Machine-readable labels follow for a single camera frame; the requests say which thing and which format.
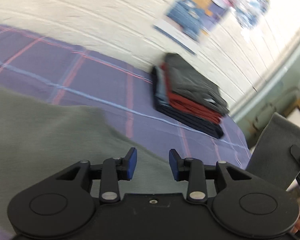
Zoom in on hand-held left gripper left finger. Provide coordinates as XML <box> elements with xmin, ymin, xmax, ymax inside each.
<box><xmin>55</xmin><ymin>147</ymin><xmax>138</xmax><ymax>203</ymax></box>

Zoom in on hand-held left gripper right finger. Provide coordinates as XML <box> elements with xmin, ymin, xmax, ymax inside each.
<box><xmin>169</xmin><ymin>149</ymin><xmax>252</xmax><ymax>202</ymax></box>

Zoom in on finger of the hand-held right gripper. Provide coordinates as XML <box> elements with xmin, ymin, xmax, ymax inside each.
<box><xmin>290</xmin><ymin>145</ymin><xmax>300</xmax><ymax>171</ymax></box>

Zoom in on red folded pants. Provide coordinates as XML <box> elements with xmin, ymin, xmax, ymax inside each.
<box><xmin>160</xmin><ymin>64</ymin><xmax>223</xmax><ymax>126</ymax></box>

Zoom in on stack of folded clothes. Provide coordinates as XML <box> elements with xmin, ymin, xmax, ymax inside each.
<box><xmin>151</xmin><ymin>66</ymin><xmax>225</xmax><ymax>139</ymax></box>

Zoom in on light blue folded garment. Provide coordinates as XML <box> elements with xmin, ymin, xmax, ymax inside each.
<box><xmin>155</xmin><ymin>67</ymin><xmax>171</xmax><ymax>106</ymax></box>

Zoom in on purple plaid bed sheet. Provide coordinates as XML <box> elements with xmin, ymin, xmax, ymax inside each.
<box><xmin>0</xmin><ymin>24</ymin><xmax>252</xmax><ymax>240</ymax></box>

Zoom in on blue patterned paper umbrella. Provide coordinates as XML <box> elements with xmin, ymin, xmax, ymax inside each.
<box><xmin>235</xmin><ymin>0</ymin><xmax>271</xmax><ymax>29</ymax></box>

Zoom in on wall poster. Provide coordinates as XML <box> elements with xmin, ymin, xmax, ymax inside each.
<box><xmin>152</xmin><ymin>0</ymin><xmax>231</xmax><ymax>56</ymax></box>

